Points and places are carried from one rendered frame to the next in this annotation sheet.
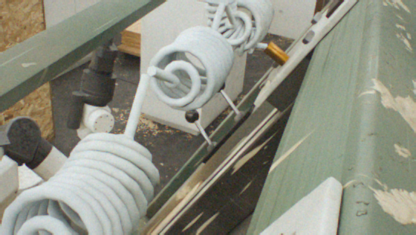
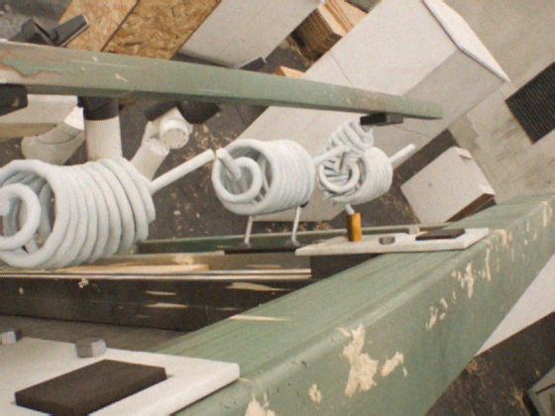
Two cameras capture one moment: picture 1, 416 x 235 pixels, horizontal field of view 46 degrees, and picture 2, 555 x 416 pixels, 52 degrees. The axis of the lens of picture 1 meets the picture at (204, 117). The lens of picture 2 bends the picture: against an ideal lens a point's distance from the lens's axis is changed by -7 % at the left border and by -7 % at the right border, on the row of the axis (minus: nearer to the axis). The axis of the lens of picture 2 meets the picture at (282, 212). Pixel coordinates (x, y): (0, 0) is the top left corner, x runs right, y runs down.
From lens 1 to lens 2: 0.07 m
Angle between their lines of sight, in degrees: 0
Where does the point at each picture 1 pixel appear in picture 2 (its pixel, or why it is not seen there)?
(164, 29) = not seen: hidden behind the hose
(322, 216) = (197, 382)
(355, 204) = (228, 396)
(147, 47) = not seen: hidden behind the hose
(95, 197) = (79, 212)
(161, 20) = not seen: hidden behind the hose
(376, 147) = (294, 374)
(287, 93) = (331, 267)
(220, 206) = (192, 303)
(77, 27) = (186, 76)
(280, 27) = (417, 197)
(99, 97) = (192, 112)
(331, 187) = (228, 370)
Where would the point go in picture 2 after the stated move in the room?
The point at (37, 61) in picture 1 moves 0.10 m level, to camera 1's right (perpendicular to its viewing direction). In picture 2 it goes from (129, 80) to (251, 226)
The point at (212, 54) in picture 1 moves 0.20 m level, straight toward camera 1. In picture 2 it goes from (287, 182) to (150, 286)
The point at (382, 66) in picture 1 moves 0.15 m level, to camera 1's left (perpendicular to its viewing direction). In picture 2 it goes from (382, 322) to (221, 131)
